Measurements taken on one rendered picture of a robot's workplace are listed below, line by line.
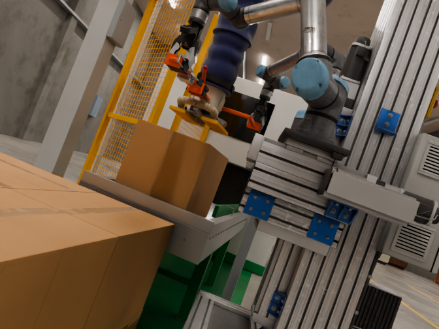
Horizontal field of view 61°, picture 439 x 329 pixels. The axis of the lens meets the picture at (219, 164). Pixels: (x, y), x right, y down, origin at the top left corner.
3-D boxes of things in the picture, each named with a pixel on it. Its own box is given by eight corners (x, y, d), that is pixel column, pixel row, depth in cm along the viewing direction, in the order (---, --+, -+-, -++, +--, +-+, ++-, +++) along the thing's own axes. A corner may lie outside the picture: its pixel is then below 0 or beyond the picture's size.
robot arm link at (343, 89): (342, 125, 133) (355, 90, 133) (330, 112, 122) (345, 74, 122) (312, 119, 140) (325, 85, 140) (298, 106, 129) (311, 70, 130)
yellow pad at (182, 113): (185, 121, 236) (187, 113, 236) (199, 126, 234) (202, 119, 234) (168, 108, 202) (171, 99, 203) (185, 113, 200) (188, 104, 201)
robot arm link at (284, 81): (275, 83, 222) (264, 83, 232) (288, 91, 228) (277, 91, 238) (279, 71, 223) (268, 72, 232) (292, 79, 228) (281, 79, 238)
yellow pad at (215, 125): (212, 130, 232) (215, 123, 232) (227, 136, 230) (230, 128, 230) (200, 118, 199) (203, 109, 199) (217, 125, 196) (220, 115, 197)
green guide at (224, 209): (236, 211, 404) (239, 203, 404) (245, 214, 402) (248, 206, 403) (210, 216, 247) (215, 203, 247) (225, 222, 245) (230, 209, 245)
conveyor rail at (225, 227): (239, 226, 402) (245, 210, 403) (243, 228, 401) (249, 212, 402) (189, 258, 175) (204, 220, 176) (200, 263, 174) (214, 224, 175)
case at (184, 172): (151, 194, 246) (173, 138, 248) (206, 217, 239) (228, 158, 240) (110, 192, 188) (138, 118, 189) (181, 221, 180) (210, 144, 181)
